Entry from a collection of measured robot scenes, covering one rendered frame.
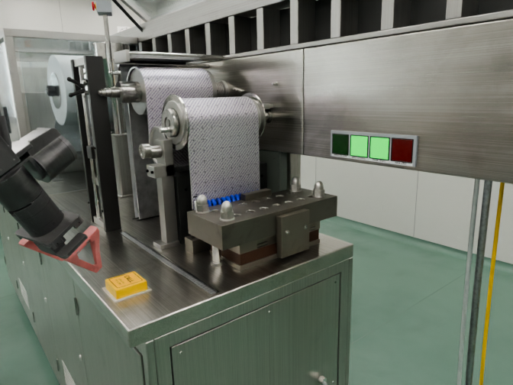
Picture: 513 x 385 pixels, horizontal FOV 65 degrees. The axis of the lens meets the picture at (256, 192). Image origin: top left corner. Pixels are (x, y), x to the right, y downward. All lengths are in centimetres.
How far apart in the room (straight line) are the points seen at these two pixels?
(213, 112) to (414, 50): 51
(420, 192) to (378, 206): 46
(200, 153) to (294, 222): 31
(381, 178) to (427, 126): 295
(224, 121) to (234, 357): 60
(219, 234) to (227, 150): 29
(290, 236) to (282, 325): 23
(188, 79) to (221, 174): 37
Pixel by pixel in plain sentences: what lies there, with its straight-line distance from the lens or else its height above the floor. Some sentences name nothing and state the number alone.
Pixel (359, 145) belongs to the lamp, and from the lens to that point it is 105.
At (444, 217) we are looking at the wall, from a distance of 366.
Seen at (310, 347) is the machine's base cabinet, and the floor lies 64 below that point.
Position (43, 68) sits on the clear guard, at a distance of 201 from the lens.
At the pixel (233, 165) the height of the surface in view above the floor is 112.
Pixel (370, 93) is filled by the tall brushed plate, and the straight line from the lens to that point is 104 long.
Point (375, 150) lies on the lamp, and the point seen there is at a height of 118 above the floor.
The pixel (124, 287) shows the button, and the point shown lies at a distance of 93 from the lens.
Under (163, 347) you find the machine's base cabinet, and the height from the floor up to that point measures 83.
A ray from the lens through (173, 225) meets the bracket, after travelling 118.
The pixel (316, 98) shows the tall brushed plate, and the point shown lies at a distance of 115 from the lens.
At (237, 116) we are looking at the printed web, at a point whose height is 126.
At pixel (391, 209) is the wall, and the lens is 390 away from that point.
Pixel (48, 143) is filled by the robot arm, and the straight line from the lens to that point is 69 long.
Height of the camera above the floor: 132
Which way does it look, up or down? 14 degrees down
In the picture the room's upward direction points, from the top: 1 degrees counter-clockwise
